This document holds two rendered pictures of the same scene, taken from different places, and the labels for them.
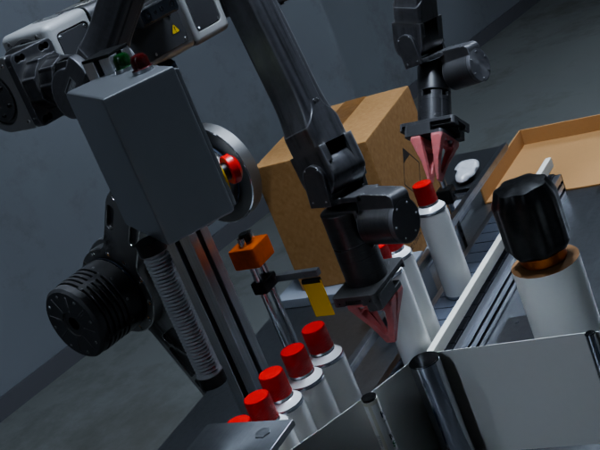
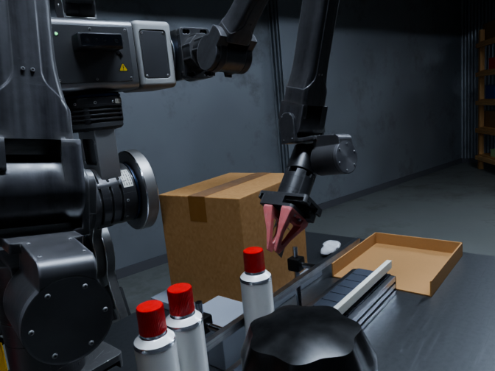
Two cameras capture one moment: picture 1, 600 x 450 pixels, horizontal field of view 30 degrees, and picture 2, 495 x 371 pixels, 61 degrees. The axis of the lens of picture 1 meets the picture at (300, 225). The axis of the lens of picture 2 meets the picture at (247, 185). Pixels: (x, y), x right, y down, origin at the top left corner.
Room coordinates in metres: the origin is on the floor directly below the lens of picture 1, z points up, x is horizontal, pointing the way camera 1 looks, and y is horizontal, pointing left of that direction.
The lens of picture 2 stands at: (1.05, -0.27, 1.31)
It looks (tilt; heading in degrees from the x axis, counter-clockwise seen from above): 11 degrees down; 5
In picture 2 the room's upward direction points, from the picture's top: 6 degrees counter-clockwise
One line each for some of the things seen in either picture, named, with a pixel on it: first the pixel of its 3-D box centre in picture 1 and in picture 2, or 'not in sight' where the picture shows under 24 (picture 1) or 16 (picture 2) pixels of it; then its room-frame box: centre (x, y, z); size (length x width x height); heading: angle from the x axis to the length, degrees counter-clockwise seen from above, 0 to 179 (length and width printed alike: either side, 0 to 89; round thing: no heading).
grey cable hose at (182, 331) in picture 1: (182, 312); not in sight; (1.30, 0.18, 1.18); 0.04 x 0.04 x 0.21
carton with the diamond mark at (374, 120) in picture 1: (355, 187); (238, 233); (2.11, -0.13, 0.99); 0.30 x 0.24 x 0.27; 151
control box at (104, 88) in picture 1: (151, 149); not in sight; (1.34, 0.13, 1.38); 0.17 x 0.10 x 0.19; 20
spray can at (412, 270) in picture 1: (407, 287); (188, 357); (1.56, -0.12, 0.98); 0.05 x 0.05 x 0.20
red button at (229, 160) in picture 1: (228, 170); not in sight; (1.31, 0.06, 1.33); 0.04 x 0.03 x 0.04; 20
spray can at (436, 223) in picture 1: (441, 238); (258, 308); (1.69, -0.21, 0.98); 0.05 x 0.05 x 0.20
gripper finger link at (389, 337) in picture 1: (384, 307); not in sight; (1.37, -0.06, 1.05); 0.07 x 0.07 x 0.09; 55
